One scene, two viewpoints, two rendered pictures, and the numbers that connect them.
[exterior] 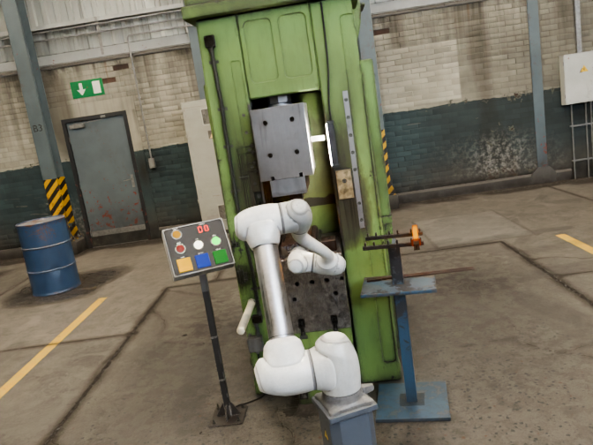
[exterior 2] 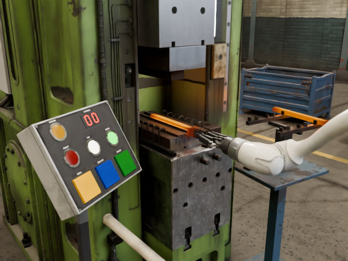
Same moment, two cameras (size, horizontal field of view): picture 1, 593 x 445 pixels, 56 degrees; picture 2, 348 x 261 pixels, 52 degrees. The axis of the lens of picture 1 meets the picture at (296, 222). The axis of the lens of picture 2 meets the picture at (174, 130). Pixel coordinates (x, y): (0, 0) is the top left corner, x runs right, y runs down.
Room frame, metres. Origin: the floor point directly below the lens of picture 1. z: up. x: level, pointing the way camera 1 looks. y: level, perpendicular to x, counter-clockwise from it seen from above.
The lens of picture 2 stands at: (2.09, 1.10, 1.48)
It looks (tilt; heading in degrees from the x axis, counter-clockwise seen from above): 18 degrees down; 316
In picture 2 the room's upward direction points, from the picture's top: straight up
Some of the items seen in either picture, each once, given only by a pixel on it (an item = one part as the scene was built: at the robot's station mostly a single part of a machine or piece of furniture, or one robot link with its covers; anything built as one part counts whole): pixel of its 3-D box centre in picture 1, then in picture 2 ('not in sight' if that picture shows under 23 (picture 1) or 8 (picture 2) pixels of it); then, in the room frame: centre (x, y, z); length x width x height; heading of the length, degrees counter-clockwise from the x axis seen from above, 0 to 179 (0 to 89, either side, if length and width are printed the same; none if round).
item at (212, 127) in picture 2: (328, 243); (206, 131); (3.18, -0.17, 0.95); 0.12 x 0.08 x 0.06; 175
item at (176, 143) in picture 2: (299, 239); (159, 128); (3.35, 0.00, 0.96); 0.42 x 0.20 x 0.09; 175
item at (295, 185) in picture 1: (290, 182); (158, 54); (3.35, 0.00, 1.32); 0.42 x 0.20 x 0.10; 175
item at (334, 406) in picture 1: (347, 392); not in sight; (2.02, -0.10, 0.63); 0.22 x 0.18 x 0.06; 107
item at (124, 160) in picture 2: (220, 256); (124, 163); (3.02, 0.44, 1.01); 0.07 x 0.05 x 0.07; 110
